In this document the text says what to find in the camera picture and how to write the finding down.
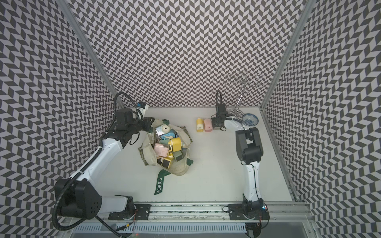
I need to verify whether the pink rounded pencil sharpener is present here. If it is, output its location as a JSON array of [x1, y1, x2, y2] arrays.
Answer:
[[203, 118, 213, 132]]

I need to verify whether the yellow block pencil sharpener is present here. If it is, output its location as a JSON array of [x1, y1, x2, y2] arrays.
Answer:
[[196, 118, 204, 132]]

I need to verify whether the cream canvas tote bag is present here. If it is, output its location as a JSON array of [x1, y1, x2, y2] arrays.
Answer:
[[139, 119, 193, 195]]

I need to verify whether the yellow round pencil sharpener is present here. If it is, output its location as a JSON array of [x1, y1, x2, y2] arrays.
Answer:
[[168, 137, 183, 152]]

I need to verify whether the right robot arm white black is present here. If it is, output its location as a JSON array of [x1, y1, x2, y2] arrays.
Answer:
[[211, 102, 269, 221]]

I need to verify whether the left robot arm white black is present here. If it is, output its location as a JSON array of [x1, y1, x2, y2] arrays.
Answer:
[[53, 106, 154, 220]]

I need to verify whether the mint green pencil sharpener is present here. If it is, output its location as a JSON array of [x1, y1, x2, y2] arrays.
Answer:
[[155, 124, 171, 136]]

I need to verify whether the blue round pencil sharpener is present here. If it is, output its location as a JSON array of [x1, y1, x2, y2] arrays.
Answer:
[[161, 132, 179, 140]]

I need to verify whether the pink block pencil sharpener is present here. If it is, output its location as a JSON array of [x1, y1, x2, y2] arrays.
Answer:
[[153, 143, 170, 157]]

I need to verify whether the green block pencil sharpener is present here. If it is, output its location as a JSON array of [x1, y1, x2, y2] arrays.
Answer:
[[173, 151, 184, 162]]

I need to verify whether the blue white patterned bowl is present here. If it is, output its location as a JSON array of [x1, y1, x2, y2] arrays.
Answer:
[[242, 113, 259, 127]]

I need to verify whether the small yellow black sharpener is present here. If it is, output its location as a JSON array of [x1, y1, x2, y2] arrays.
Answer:
[[161, 157, 174, 169]]

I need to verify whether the silver jewelry tree stand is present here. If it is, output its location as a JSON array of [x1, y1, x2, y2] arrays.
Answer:
[[225, 71, 264, 120]]

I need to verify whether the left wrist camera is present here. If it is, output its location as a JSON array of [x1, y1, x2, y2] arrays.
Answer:
[[137, 101, 149, 117]]

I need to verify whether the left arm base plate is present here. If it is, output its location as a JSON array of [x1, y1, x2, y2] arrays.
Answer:
[[108, 204, 151, 221]]

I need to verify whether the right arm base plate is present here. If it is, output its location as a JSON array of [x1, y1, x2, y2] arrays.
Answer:
[[227, 203, 270, 221]]

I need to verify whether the aluminium mounting rail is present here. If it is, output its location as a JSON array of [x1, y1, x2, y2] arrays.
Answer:
[[86, 202, 316, 224]]

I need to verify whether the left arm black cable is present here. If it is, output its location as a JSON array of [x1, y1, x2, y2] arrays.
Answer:
[[52, 92, 140, 238]]

